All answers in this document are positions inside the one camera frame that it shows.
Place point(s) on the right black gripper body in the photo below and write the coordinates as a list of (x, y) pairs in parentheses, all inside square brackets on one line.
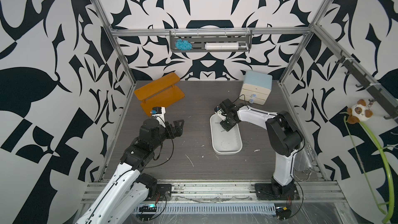
[(228, 117)]

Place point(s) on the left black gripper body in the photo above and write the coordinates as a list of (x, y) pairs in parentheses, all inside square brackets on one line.
[(168, 134)]

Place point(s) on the white plastic storage tray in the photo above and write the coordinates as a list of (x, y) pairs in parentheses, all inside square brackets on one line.
[(224, 142)]

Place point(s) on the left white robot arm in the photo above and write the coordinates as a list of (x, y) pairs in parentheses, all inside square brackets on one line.
[(129, 186)]

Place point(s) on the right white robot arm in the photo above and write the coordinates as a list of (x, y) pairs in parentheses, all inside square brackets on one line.
[(284, 136)]

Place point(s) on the blue cream drawer box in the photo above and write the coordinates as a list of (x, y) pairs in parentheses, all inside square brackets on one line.
[(256, 87)]

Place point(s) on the orange two-tier shelf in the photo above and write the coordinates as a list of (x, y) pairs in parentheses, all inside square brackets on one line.
[(162, 92)]

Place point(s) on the white roll in rack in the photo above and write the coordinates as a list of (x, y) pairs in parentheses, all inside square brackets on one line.
[(226, 46)]

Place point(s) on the left controller board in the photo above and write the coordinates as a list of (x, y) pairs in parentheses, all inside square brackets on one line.
[(150, 208)]

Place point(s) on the controller board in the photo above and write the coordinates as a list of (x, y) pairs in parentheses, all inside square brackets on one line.
[(150, 208), (283, 212)]

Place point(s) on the teal scrubber ball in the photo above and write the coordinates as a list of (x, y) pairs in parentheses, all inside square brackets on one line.
[(183, 45)]

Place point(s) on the silver quilted pouch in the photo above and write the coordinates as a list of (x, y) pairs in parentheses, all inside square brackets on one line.
[(304, 159)]

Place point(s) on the right controller board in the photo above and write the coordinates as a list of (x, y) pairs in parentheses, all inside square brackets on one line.
[(283, 212)]

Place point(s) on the plush panda toy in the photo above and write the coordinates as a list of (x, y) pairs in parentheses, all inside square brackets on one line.
[(360, 112)]

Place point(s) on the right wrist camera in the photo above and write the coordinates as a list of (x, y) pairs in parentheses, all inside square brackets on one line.
[(219, 112)]

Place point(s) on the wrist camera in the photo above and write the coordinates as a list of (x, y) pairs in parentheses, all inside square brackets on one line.
[(158, 112), (219, 112)]

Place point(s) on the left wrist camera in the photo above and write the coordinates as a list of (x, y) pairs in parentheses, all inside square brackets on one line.
[(158, 112)]

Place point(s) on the grey wall rack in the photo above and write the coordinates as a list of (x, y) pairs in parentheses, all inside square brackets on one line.
[(198, 40)]

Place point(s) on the black hook rail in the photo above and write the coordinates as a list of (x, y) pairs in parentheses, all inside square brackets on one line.
[(365, 81)]

